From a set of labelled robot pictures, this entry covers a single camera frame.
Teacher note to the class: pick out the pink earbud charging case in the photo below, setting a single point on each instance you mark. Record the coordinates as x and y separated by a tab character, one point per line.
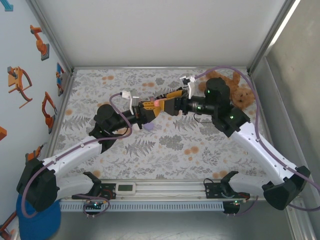
156	103

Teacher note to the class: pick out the lavender earbud charging case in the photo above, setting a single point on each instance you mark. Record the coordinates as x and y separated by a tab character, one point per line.
149	126

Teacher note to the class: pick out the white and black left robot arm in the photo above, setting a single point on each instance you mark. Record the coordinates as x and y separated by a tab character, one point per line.
75	152

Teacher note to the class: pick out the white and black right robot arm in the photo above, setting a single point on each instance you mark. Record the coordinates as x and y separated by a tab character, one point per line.
250	145

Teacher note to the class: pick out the black white striped sock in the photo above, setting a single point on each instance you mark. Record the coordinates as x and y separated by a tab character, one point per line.
176	89

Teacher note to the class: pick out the brown teddy bear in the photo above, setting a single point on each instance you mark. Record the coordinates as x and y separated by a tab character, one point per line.
243	96

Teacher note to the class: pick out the floral table cloth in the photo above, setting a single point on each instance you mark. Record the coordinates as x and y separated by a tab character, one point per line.
100	87

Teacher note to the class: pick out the blue orange machine sticker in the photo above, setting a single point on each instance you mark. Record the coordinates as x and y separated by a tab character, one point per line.
59	75

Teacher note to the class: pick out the white digital timer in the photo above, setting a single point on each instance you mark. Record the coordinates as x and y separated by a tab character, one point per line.
125	188

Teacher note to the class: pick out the green-lit circuit board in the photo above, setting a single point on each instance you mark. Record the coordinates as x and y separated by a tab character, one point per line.
233	202
95	205

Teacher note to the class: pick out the orange grey gripper sticker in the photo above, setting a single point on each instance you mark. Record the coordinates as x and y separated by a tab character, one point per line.
15	80

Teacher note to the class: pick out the orange block sticker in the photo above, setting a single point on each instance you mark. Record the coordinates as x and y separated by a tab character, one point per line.
2	133

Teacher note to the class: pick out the blue cap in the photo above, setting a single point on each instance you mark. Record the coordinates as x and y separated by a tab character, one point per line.
42	225

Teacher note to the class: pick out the aluminium frame cross bar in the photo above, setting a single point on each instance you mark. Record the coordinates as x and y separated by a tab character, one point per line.
160	67

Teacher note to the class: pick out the aluminium frame side rail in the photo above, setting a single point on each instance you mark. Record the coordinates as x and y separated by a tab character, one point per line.
58	120
261	100

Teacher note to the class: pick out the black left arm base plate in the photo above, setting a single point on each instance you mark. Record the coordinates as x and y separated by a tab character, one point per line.
107	187

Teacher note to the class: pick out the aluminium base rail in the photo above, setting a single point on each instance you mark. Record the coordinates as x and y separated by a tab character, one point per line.
162	190

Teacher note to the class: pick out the aluminium frame post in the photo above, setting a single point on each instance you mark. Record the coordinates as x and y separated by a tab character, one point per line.
50	37
272	35

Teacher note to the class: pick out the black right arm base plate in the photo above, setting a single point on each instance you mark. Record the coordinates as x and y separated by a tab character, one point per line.
212	191

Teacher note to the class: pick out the orange grey frame sticker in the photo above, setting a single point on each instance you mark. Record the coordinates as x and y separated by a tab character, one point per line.
7	222

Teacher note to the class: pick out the blue wall sticker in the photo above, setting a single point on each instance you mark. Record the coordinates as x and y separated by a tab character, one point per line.
8	7

